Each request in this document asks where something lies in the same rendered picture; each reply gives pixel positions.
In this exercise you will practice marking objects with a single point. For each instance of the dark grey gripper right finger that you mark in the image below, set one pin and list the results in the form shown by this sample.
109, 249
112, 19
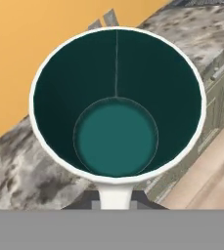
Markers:
142, 200

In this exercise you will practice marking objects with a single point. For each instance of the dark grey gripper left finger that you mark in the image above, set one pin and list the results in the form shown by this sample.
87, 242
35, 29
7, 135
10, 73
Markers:
88, 200

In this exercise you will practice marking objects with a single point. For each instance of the white mug with teal inside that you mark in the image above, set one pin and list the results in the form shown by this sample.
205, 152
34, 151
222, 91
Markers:
116, 140

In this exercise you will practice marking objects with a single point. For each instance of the olive green cabinet run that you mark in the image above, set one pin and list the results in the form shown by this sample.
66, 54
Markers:
221, 97

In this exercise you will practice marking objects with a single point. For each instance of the grey angular metal object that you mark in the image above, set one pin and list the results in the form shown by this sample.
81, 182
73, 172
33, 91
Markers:
110, 19

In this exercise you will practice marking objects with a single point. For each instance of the dark grey hob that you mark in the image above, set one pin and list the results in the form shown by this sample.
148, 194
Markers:
208, 2

